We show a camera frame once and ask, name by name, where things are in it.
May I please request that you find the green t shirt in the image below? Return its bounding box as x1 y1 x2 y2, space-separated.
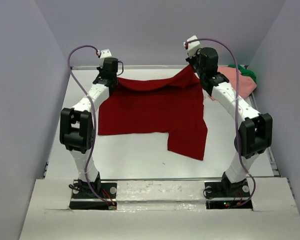
227 64 257 84

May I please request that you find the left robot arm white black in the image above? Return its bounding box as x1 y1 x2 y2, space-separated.
59 57 122 202

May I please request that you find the dark red t shirt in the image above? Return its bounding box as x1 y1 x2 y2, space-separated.
97 65 208 161

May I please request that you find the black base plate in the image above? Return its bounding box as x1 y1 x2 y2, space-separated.
68 180 118 211
202 180 253 210

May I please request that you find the pink t shirt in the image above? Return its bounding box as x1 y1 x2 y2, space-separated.
207 65 257 102

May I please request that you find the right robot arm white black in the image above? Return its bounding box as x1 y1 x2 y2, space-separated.
185 44 273 199

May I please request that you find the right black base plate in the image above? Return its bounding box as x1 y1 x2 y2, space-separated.
202 180 253 210

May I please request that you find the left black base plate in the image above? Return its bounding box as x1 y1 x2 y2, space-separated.
68 180 118 211

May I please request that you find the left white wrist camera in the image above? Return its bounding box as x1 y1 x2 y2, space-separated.
97 49 112 67

